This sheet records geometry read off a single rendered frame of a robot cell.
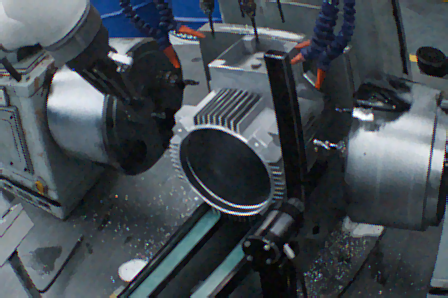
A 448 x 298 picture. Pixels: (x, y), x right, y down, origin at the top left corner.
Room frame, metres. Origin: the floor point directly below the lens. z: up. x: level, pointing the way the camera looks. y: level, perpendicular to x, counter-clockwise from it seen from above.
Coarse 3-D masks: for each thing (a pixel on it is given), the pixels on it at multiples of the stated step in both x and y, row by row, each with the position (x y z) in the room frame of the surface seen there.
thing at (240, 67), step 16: (240, 48) 1.10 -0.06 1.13; (256, 48) 1.11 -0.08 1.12; (272, 48) 1.10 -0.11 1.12; (288, 48) 1.06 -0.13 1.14; (224, 64) 1.03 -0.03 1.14; (240, 64) 1.07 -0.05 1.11; (256, 64) 1.03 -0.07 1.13; (224, 80) 1.02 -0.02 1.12; (240, 80) 1.00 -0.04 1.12; (256, 80) 0.99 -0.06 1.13
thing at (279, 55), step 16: (272, 64) 0.83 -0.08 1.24; (288, 64) 0.83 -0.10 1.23; (272, 80) 0.83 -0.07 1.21; (288, 80) 0.82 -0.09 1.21; (272, 96) 0.84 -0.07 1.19; (288, 96) 0.82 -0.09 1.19; (288, 112) 0.82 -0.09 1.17; (288, 128) 0.83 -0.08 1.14; (288, 144) 0.83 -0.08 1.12; (304, 144) 0.83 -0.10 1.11; (288, 160) 0.83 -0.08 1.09; (304, 160) 0.83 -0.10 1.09; (288, 176) 0.83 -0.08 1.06; (304, 176) 0.83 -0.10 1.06; (288, 192) 0.83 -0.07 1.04; (304, 192) 0.82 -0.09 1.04; (304, 208) 0.82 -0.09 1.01
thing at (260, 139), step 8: (304, 80) 1.05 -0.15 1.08; (312, 80) 1.04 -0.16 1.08; (312, 88) 1.04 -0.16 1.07; (184, 120) 0.98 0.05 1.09; (192, 120) 0.98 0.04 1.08; (176, 128) 0.98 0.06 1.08; (184, 128) 0.97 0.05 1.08; (256, 136) 0.90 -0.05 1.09; (264, 136) 0.91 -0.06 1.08; (256, 144) 0.90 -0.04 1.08; (264, 144) 0.90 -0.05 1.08; (192, 192) 0.98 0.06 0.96; (200, 200) 0.97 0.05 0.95
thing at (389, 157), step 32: (384, 96) 0.83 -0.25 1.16; (416, 96) 0.81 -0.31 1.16; (352, 128) 0.82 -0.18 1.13; (384, 128) 0.79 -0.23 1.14; (416, 128) 0.76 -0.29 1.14; (352, 160) 0.79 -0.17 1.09; (384, 160) 0.76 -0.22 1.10; (416, 160) 0.73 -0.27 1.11; (352, 192) 0.78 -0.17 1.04; (384, 192) 0.75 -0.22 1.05; (416, 192) 0.71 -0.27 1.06; (384, 224) 0.76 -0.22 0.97; (416, 224) 0.71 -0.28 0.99
